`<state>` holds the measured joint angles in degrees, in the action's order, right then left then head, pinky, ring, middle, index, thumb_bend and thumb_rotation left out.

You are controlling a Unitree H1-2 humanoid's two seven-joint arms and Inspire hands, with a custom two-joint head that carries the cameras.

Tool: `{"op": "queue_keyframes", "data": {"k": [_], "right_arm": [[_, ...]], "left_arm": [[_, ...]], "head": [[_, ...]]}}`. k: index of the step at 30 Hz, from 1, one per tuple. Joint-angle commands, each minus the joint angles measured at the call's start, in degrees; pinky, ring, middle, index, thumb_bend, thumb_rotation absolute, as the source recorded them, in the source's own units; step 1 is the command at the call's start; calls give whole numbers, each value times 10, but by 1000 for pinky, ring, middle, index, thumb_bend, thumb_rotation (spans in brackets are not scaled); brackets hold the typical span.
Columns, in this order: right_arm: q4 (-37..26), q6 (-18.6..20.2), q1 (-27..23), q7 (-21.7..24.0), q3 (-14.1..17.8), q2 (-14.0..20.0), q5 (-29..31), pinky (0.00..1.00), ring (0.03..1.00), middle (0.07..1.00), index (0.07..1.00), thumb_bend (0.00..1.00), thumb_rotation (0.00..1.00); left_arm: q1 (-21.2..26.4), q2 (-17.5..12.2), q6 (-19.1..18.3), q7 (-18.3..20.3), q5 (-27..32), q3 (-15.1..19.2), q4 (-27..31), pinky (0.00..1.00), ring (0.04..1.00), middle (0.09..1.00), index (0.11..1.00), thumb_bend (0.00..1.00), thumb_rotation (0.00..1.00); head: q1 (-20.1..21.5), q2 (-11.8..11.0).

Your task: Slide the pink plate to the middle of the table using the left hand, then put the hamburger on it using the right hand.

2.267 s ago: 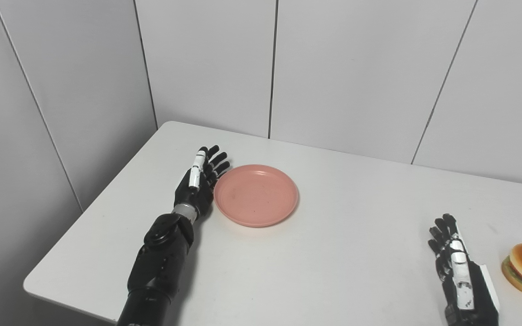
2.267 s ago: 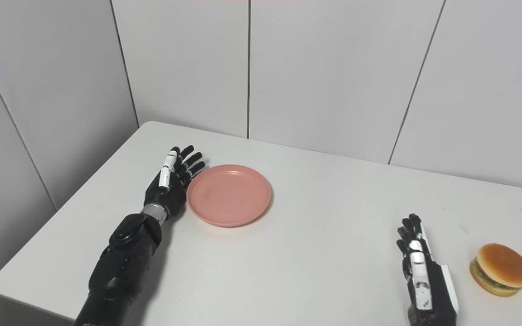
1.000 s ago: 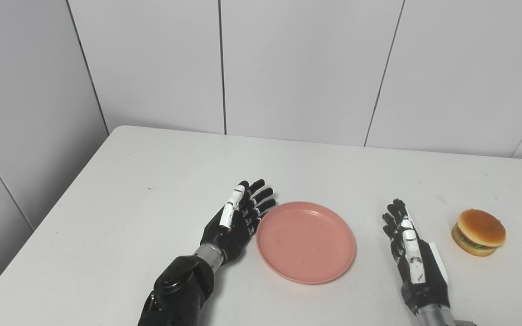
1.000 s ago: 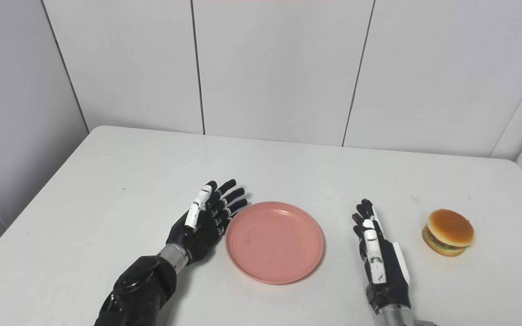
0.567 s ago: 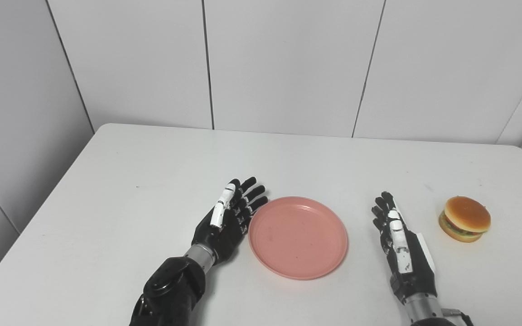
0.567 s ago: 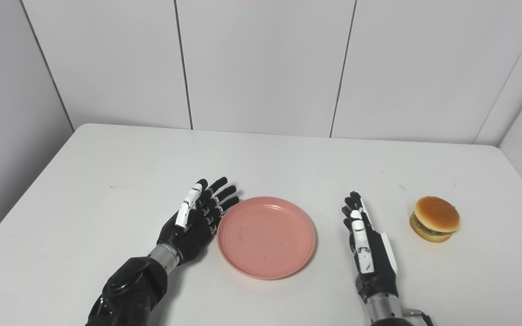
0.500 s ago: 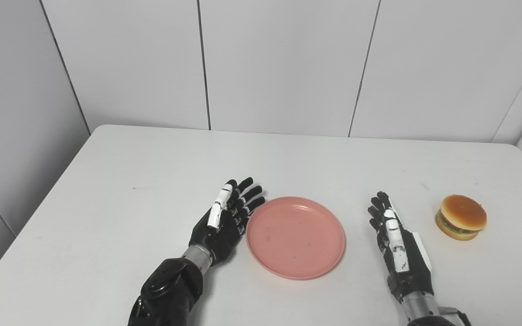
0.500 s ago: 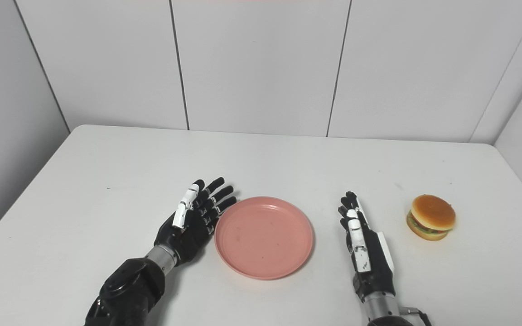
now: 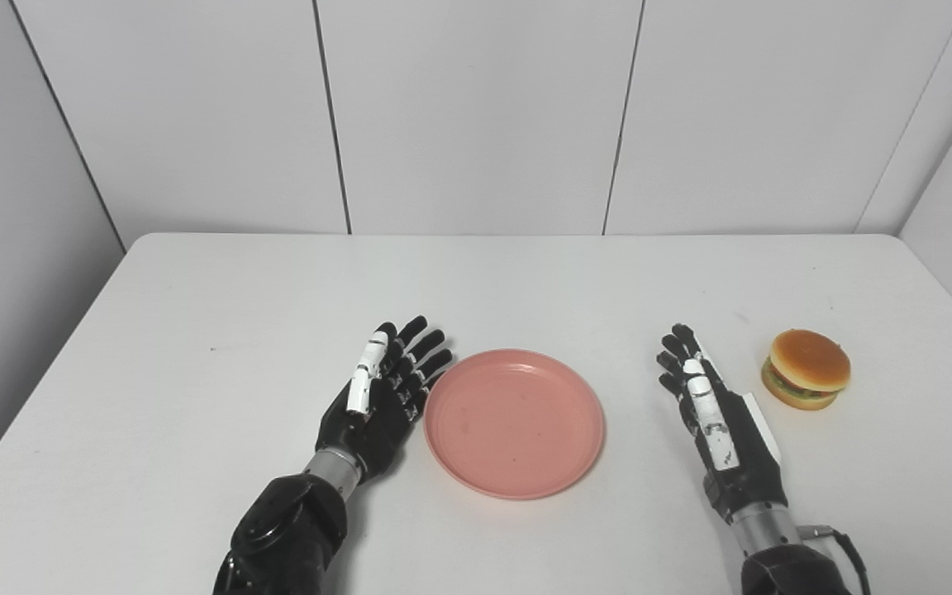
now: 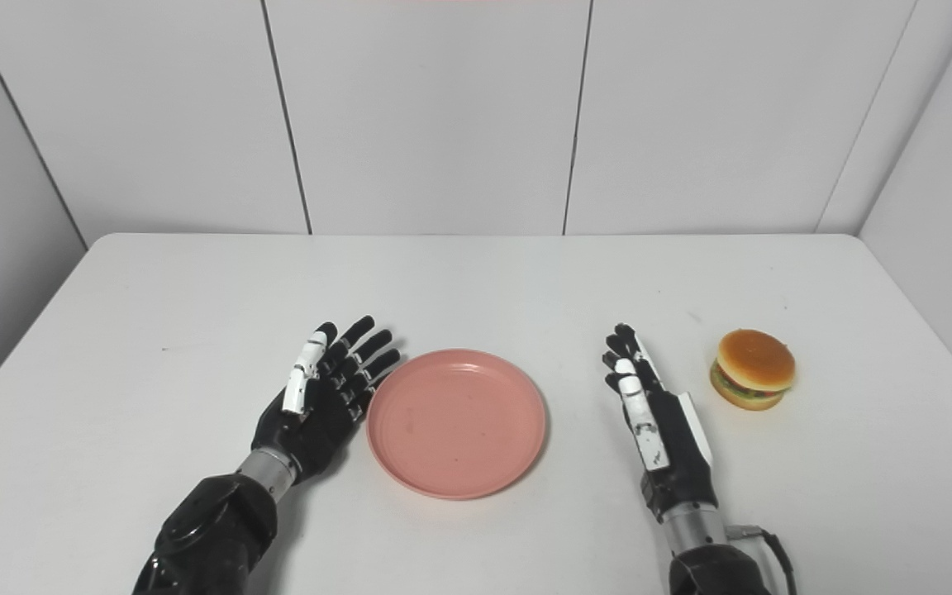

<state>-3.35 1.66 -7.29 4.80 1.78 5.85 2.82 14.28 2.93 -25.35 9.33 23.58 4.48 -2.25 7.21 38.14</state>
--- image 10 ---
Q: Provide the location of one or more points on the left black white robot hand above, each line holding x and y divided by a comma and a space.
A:
311, 430

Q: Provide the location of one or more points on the toy hamburger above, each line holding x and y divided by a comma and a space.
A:
753, 364

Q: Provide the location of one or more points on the pink round plate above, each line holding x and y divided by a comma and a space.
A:
455, 421

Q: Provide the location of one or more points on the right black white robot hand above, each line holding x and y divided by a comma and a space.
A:
678, 463

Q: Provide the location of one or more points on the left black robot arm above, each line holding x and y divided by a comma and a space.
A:
211, 529

